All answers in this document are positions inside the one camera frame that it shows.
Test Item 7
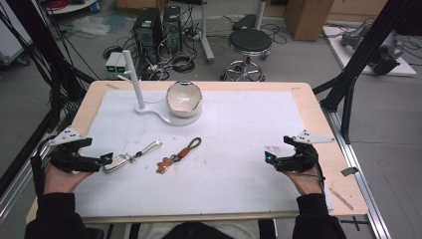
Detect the white stand with pole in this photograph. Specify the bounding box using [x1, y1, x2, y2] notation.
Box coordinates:
[116, 49, 204, 127]

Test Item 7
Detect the person's left hand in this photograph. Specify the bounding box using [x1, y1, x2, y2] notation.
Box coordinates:
[43, 161, 95, 196]

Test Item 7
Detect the small white device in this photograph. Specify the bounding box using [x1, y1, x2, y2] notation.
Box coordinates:
[105, 51, 121, 74]
[114, 53, 128, 75]

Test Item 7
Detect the white board with equipment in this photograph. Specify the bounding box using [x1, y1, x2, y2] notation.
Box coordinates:
[321, 18, 418, 78]

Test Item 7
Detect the clear plastic bag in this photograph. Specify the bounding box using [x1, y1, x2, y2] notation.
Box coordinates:
[70, 15, 111, 37]

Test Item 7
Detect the black round stool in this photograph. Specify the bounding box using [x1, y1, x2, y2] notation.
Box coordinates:
[220, 27, 274, 83]

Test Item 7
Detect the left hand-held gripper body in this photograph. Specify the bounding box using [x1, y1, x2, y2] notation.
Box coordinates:
[48, 125, 105, 174]

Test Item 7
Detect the black computer tower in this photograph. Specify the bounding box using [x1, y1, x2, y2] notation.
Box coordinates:
[131, 7, 164, 65]
[161, 4, 183, 55]

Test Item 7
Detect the silver car key with strap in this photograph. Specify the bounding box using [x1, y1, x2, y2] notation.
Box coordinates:
[102, 138, 164, 174]

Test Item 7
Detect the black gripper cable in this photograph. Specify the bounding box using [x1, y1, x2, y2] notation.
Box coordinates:
[30, 137, 54, 197]
[310, 155, 326, 195]

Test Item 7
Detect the brown bear keychain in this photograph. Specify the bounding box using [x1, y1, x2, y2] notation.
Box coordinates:
[155, 136, 203, 175]

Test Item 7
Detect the white ceramic bowl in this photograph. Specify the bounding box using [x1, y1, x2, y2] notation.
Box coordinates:
[165, 80, 204, 119]

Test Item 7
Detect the white table mat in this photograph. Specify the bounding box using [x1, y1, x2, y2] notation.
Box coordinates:
[73, 89, 335, 219]

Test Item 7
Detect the black metal frame strut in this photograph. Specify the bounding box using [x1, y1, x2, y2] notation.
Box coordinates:
[312, 0, 422, 144]
[0, 0, 98, 200]

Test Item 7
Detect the black tape piece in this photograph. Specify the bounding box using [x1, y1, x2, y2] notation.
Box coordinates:
[339, 166, 360, 177]

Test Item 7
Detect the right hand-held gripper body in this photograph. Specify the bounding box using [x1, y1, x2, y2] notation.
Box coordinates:
[274, 128, 335, 174]

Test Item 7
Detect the person's torso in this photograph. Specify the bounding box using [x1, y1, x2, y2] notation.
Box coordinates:
[128, 218, 277, 239]

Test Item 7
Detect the cardboard box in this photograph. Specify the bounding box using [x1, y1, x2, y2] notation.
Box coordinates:
[284, 0, 335, 43]

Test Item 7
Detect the person's right hand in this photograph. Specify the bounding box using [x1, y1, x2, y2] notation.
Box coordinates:
[285, 164, 325, 197]

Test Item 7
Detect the thin wooden stick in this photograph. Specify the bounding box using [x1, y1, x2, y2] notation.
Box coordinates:
[327, 186, 355, 212]

